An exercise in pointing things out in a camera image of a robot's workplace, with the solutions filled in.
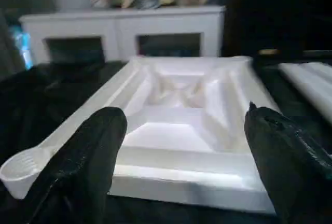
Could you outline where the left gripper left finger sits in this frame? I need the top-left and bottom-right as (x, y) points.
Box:
(21, 106), (128, 224)

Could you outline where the white plastic table top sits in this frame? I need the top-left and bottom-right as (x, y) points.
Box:
(0, 55), (283, 214)

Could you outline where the black plastic mat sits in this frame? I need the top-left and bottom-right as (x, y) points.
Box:
(0, 53), (332, 224)

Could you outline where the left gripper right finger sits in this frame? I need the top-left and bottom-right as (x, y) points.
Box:
(244, 102), (332, 224)

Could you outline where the white cabinet with glass doors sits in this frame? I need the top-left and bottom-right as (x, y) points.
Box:
(20, 5), (226, 66)

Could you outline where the small tan tag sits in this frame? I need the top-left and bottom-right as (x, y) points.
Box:
(259, 49), (281, 56)

